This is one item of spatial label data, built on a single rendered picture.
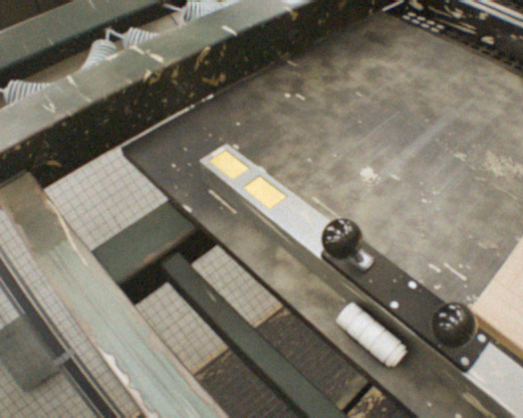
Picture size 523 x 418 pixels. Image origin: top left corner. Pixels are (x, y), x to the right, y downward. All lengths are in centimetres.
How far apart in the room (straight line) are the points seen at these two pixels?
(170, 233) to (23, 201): 20
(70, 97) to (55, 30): 49
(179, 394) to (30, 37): 92
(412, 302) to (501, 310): 12
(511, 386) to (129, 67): 66
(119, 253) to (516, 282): 52
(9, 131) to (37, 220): 14
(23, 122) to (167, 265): 29
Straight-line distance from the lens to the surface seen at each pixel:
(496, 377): 50
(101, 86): 69
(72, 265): 53
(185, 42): 76
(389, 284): 49
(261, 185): 57
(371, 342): 48
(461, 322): 36
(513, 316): 56
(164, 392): 44
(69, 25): 117
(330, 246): 38
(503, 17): 106
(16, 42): 115
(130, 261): 62
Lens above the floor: 161
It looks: 6 degrees down
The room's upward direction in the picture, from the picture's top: 33 degrees counter-clockwise
